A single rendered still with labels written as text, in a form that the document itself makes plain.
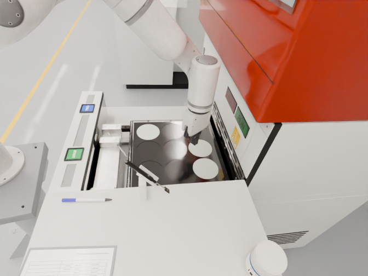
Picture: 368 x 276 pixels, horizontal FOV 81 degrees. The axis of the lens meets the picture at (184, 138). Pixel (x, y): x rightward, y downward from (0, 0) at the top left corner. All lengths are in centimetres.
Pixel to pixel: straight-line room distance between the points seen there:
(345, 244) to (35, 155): 206
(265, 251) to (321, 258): 141
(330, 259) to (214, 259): 145
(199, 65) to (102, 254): 54
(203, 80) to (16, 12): 41
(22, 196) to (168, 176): 50
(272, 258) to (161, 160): 50
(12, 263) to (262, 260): 155
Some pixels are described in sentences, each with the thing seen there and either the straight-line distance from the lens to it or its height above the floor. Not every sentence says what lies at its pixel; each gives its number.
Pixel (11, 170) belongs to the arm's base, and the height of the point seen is 87.
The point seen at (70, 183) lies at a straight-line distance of 78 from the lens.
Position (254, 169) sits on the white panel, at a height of 103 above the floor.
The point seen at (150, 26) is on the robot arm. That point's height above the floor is 140.
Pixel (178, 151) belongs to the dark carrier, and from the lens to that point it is 89.
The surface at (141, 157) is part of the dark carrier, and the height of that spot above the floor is 90.
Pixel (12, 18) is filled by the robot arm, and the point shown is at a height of 142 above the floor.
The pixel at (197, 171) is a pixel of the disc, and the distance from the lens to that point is 83.
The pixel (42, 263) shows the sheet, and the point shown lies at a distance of 68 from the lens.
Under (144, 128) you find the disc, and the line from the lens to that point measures 98.
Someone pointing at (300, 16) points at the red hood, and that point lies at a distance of 48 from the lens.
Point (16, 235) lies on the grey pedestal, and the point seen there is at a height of 2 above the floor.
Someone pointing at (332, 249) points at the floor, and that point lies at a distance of 205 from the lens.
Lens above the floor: 156
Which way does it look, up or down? 45 degrees down
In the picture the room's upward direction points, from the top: 7 degrees clockwise
